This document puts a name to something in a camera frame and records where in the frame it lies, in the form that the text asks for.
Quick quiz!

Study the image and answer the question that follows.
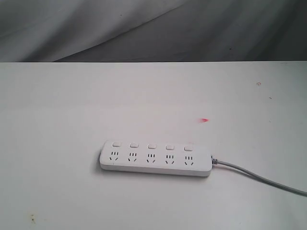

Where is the white five-outlet power strip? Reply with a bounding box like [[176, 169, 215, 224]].
[[99, 140, 212, 177]]

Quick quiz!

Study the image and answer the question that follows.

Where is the grey backdrop cloth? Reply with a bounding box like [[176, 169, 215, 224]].
[[0, 0, 307, 62]]

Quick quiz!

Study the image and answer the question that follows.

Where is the grey power cable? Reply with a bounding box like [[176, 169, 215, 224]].
[[210, 155, 307, 196]]

